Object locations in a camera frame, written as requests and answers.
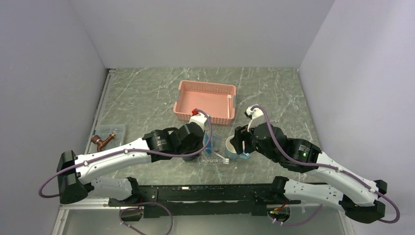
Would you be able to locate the light blue white mug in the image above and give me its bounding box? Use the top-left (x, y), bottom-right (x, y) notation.
top-left (225, 136), bottom-right (251, 160)

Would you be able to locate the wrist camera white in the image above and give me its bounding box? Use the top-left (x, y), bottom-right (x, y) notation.
top-left (188, 109), bottom-right (211, 130)
top-left (244, 104), bottom-right (265, 131)

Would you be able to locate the pink perforated plastic basket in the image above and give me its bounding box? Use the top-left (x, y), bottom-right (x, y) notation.
top-left (173, 80), bottom-right (236, 125)

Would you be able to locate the clear acrylic toothbrush holder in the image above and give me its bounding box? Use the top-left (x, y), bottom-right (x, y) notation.
top-left (198, 151), bottom-right (225, 164)

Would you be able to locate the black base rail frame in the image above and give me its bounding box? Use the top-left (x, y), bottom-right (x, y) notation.
top-left (108, 184), bottom-right (300, 218)

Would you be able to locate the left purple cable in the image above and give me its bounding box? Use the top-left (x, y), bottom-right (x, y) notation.
top-left (38, 109), bottom-right (213, 198)

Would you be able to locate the blue toothpaste tube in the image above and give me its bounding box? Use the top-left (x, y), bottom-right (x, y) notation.
top-left (204, 134), bottom-right (213, 154)

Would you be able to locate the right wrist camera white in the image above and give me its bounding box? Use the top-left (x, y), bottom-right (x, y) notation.
top-left (244, 104), bottom-right (265, 131)

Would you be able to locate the clear textured oval tray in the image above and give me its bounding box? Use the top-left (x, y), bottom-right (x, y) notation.
top-left (181, 144), bottom-right (239, 165)

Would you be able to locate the dark blue mug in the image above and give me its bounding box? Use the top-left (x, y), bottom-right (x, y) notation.
top-left (182, 156), bottom-right (199, 162)

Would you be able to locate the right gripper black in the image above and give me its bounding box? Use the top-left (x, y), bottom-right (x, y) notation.
top-left (230, 117), bottom-right (280, 163)

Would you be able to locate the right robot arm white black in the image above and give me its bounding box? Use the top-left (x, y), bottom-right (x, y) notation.
top-left (230, 123), bottom-right (387, 224)

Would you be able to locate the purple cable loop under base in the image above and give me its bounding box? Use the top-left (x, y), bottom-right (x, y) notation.
top-left (118, 201), bottom-right (174, 235)

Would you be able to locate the purple cable under right base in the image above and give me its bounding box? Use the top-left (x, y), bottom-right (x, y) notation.
top-left (268, 204), bottom-right (323, 227)

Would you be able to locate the white toothbrush at basket side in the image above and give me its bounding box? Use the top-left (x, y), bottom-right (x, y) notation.
top-left (227, 94), bottom-right (232, 119)

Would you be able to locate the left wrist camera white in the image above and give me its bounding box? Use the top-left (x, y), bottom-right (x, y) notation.
top-left (188, 109), bottom-right (211, 130)

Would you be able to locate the copper brass fitting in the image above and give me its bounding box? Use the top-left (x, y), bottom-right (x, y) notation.
top-left (90, 133), bottom-right (116, 152)

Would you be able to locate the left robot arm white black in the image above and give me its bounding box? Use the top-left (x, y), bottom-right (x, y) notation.
top-left (57, 122), bottom-right (207, 206)

